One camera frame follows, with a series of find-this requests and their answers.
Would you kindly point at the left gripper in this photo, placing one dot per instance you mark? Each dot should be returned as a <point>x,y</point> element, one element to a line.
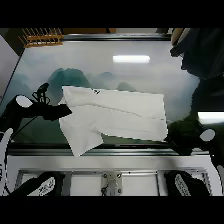
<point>56,112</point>

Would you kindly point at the white garment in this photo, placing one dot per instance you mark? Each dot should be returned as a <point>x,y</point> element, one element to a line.
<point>116,115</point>

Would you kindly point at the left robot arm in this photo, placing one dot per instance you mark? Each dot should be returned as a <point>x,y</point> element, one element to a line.
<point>13,111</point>

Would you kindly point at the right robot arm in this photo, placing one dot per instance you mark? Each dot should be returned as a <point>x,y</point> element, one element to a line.
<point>186,135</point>

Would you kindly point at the wooden rack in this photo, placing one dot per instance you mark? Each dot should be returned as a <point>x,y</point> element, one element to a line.
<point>41,37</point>

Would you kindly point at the beige garment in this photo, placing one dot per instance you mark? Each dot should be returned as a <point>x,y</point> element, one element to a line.
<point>176,35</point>

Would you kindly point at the dark grey garment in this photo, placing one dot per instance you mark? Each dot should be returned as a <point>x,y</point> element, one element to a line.
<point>203,50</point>

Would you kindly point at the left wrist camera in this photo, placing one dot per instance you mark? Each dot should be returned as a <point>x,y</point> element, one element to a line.
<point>41,93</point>

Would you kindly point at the silver frame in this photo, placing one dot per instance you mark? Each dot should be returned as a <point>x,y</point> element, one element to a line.
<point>133,163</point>

